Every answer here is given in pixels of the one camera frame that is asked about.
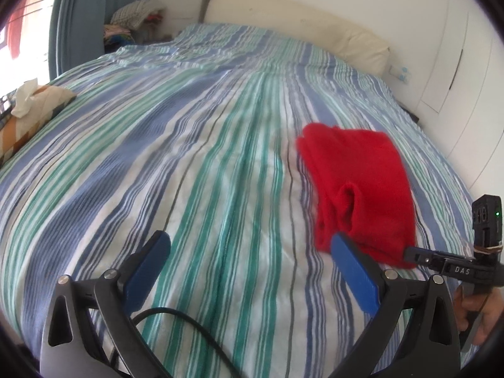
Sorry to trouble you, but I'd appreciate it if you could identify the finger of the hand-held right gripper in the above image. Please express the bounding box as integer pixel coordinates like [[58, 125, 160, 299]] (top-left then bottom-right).
[[404, 246, 447, 273]]

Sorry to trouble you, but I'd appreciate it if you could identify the patterned tissue pack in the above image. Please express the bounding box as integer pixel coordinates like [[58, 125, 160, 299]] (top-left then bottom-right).
[[0, 79, 77, 154]]

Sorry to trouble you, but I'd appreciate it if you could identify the red hanging cloth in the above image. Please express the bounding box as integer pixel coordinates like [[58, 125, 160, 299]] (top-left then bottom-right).
[[8, 2, 30, 58]]

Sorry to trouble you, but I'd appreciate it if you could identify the white wardrobe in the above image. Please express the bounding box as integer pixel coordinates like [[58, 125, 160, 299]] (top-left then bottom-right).
[[417, 0, 504, 201]]

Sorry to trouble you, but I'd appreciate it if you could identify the person's right hand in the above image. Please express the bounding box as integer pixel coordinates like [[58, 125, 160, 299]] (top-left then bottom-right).
[[453, 283, 504, 347]]

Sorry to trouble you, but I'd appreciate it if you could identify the striped bed cover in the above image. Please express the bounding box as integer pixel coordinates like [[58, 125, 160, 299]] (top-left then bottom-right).
[[0, 23, 477, 378]]

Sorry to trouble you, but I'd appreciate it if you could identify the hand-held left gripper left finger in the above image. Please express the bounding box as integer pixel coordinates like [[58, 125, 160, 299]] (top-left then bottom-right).
[[37, 230, 172, 378]]

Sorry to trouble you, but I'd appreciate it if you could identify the black cable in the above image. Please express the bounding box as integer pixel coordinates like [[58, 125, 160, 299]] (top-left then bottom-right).
[[132, 308, 253, 378]]

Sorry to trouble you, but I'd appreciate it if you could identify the pile of clothes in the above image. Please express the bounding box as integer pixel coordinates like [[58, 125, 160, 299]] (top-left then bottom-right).
[[103, 0, 174, 54]]

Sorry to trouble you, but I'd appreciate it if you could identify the white wall socket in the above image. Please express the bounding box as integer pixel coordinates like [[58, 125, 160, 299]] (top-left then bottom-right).
[[390, 64, 411, 84]]

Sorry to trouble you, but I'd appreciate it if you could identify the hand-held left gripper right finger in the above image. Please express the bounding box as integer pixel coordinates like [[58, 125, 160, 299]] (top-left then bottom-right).
[[331, 232, 461, 378]]

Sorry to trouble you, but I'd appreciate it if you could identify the blue curtain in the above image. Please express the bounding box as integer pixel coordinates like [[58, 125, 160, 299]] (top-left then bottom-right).
[[47, 0, 154, 81]]

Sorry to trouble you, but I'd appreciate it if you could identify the red knitted garment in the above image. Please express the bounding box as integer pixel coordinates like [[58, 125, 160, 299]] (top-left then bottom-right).
[[295, 123, 418, 270]]

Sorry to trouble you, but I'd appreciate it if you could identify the cream padded headboard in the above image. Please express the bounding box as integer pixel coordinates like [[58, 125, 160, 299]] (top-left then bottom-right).
[[202, 0, 390, 77]]

